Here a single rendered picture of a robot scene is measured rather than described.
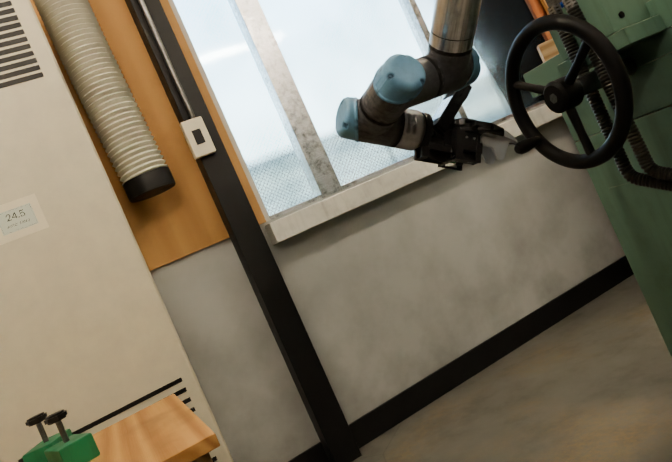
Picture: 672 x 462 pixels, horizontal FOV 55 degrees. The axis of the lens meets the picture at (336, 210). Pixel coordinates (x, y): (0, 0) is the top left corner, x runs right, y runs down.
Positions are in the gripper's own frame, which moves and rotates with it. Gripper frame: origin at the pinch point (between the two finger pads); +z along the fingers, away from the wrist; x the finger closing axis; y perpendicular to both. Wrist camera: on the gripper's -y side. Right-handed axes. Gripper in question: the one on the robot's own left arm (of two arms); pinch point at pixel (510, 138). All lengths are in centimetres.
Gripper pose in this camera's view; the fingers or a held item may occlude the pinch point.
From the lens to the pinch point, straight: 131.2
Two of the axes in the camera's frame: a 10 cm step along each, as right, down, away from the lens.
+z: 9.4, 1.3, 3.1
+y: -0.7, 9.8, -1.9
